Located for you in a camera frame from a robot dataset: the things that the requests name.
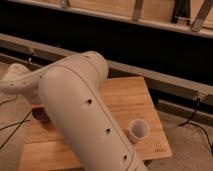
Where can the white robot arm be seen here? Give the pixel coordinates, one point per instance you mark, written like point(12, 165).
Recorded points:
point(69, 90)

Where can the white plastic cup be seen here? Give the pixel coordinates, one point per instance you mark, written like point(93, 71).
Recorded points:
point(138, 130)

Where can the dark purple bowl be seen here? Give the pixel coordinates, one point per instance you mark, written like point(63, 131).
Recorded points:
point(39, 113)

